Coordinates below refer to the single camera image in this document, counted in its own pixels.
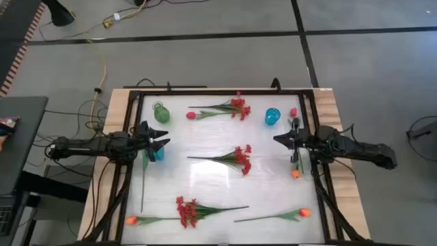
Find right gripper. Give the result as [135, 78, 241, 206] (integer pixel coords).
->
[273, 118, 310, 164]

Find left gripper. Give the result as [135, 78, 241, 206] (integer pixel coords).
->
[135, 120, 171, 162]

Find red artificial flower bunch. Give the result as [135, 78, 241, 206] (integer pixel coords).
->
[175, 195, 250, 229]
[188, 90, 252, 121]
[186, 143, 253, 176]

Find orange artificial tulip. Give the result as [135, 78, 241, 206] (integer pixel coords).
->
[124, 215, 182, 226]
[290, 162, 302, 180]
[233, 207, 312, 223]

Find wide blue glass vase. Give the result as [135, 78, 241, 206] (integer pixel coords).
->
[145, 146, 165, 163]

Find green glass vase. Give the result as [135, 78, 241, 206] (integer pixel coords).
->
[152, 100, 171, 124]

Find slim blue glass vase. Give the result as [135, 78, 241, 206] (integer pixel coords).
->
[264, 107, 282, 126]

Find black desk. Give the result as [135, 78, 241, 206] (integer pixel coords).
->
[0, 96, 49, 206]

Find colourful packet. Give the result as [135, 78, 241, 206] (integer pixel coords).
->
[0, 115, 20, 137]

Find black stand foot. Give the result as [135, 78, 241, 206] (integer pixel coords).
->
[40, 0, 76, 27]

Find black mat with striped edge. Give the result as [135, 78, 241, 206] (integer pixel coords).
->
[0, 0, 47, 98]

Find black metal table frame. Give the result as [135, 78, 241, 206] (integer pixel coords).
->
[89, 89, 371, 246]

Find yellow cable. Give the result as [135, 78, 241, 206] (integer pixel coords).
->
[87, 0, 148, 129]

